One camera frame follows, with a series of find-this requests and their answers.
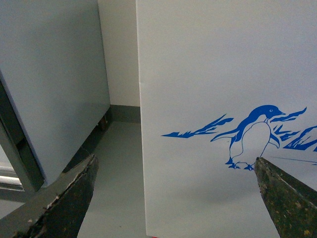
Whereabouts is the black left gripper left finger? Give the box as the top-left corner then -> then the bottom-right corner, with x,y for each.
0,154 -> 99,238

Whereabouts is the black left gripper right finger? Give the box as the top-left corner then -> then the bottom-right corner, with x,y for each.
255,157 -> 317,238

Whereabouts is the tall glass-door display fridge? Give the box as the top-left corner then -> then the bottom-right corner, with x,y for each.
0,0 -> 110,185

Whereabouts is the white blue chest freezer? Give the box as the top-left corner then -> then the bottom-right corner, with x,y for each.
136,0 -> 317,238

